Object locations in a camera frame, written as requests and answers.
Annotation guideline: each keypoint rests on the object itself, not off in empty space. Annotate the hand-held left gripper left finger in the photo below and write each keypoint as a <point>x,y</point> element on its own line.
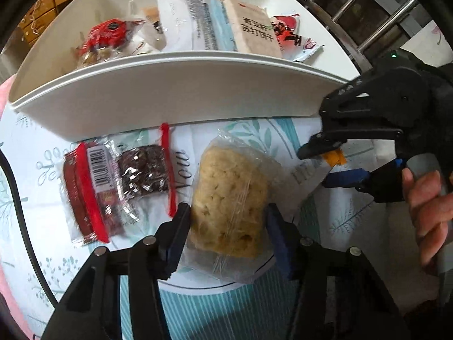
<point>175,244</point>

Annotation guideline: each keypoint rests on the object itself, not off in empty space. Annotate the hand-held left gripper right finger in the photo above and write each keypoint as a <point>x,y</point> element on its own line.
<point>279,241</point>

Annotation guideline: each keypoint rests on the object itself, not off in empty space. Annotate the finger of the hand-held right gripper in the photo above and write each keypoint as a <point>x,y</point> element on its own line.
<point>354,113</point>
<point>346,178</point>

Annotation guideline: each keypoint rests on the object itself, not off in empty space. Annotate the orange candy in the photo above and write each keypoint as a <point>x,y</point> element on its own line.
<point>335,157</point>

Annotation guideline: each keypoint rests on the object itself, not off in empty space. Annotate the beige cake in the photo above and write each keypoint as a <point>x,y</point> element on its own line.
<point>226,198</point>

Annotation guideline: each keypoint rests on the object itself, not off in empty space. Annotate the white plastic tray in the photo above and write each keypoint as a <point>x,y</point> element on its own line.
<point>177,88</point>

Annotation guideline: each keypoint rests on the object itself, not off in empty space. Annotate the person's right hand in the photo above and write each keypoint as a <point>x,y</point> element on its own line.
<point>428,216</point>

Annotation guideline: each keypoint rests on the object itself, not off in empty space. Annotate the teal white printed tablecloth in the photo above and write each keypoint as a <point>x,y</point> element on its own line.
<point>318,226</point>

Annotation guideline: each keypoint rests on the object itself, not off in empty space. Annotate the brown cake red-edged packet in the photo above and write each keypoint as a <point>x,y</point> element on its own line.
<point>138,170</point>

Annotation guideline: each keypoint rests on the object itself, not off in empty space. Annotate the metal railing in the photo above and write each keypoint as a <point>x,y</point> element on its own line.
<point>389,14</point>

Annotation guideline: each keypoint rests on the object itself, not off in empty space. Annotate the red white snack packet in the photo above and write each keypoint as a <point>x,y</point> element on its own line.
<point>288,35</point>

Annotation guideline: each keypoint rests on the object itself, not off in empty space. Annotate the beige cracker packet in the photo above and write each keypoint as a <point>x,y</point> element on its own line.
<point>253,28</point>

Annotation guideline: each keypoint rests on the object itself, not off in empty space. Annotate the light blue white snack packet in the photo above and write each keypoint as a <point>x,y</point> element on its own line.
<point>184,24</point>

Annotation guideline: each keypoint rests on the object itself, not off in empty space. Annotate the small beige snack packet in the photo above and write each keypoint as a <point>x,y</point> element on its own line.
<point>152,21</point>

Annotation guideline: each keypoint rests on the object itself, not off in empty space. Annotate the red foil nut snack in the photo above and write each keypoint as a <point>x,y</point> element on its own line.
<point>104,33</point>

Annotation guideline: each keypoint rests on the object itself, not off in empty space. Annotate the wooden cabinet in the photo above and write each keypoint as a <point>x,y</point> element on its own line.
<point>39,17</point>

